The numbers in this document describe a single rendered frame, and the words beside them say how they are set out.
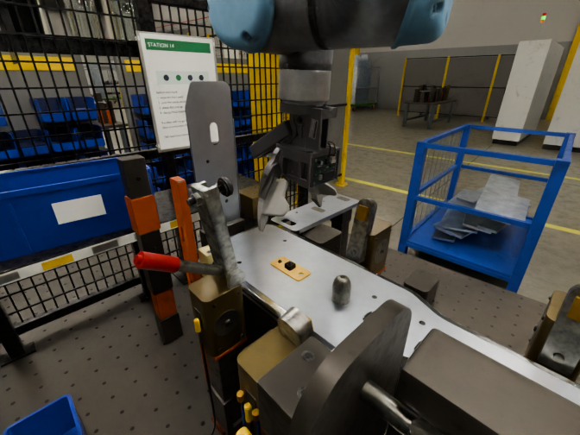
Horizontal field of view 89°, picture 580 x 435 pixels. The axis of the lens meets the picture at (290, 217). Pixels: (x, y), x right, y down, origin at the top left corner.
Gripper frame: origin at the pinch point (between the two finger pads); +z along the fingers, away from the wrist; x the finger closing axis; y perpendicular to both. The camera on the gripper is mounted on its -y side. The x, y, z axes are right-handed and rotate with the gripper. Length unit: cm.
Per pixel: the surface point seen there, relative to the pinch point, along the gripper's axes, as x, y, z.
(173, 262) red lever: -22.5, 0.8, -1.0
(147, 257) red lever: -25.4, 0.6, -3.1
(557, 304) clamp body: 17.6, 38.6, 5.4
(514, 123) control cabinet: 767, -98, 68
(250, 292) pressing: -10.1, 0.8, 11.2
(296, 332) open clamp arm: -17.4, 19.0, 0.8
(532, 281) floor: 215, 37, 109
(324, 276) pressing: 3.1, 6.9, 11.2
